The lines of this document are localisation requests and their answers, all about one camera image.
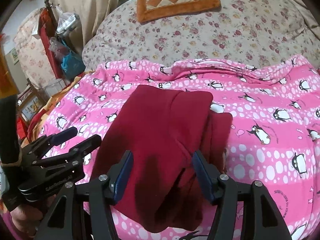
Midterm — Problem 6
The orange yellow blanket edge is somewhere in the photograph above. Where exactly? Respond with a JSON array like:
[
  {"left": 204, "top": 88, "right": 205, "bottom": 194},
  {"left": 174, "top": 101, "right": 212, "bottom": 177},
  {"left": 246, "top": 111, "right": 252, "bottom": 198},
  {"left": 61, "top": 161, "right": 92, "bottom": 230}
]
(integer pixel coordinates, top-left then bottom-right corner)
[{"left": 21, "top": 71, "right": 93, "bottom": 147}]

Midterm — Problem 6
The floral cream bedspread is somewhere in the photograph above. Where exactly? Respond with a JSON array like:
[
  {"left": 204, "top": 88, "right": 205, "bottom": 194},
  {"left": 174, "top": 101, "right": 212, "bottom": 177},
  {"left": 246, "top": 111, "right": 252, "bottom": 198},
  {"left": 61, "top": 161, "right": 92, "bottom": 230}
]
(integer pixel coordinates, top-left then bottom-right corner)
[{"left": 82, "top": 0, "right": 319, "bottom": 69}]

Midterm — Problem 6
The person's left hand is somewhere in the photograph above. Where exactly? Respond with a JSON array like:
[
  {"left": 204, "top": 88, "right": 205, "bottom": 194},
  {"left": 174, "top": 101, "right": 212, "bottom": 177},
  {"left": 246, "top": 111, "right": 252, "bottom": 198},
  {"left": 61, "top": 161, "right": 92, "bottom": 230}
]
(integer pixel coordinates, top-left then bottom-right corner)
[{"left": 10, "top": 205, "right": 43, "bottom": 237}]

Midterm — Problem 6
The blue plastic bag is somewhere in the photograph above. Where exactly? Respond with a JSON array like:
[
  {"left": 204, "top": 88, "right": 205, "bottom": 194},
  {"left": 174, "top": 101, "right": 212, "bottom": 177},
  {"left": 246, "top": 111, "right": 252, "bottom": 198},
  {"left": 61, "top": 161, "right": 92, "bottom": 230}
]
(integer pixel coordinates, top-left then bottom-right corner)
[{"left": 61, "top": 52, "right": 86, "bottom": 81}]

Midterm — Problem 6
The dark red fleece garment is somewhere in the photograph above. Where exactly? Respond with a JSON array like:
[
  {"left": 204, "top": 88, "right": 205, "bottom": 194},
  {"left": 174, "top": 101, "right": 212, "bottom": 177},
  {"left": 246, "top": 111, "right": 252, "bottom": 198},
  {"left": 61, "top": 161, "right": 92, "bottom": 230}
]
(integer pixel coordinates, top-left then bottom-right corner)
[{"left": 91, "top": 85, "right": 233, "bottom": 233}]

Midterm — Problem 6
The clear plastic bag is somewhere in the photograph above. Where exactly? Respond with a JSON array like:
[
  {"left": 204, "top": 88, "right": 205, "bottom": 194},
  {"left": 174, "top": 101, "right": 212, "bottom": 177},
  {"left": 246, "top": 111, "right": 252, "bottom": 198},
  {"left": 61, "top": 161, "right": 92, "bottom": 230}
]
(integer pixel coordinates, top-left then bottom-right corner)
[{"left": 56, "top": 5, "right": 81, "bottom": 37}]

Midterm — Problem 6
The pink penguin print blanket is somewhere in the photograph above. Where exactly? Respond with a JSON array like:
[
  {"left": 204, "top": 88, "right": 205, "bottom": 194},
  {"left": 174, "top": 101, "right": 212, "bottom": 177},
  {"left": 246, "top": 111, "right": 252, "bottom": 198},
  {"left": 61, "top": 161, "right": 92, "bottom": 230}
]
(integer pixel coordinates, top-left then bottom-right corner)
[{"left": 37, "top": 55, "right": 319, "bottom": 239}]

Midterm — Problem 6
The floral hanging cloth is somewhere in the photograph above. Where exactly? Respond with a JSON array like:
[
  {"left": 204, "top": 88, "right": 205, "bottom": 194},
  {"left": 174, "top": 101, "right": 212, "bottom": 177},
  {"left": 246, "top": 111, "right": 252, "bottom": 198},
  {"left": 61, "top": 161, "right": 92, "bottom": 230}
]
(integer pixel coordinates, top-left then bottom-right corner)
[{"left": 14, "top": 9, "right": 55, "bottom": 89}]

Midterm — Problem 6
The framed picture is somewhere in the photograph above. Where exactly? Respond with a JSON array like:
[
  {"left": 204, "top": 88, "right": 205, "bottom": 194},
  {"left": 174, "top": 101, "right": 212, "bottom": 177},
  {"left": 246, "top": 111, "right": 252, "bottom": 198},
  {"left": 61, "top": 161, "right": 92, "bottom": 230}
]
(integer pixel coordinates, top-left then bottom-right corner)
[{"left": 17, "top": 89, "right": 46, "bottom": 124}]

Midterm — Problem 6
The red wooden coat rack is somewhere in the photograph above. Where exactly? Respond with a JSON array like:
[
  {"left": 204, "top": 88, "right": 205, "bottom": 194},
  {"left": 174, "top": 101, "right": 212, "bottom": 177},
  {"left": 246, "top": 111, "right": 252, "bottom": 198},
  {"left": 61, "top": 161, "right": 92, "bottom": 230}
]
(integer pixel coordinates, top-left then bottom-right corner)
[{"left": 39, "top": 0, "right": 63, "bottom": 79}]

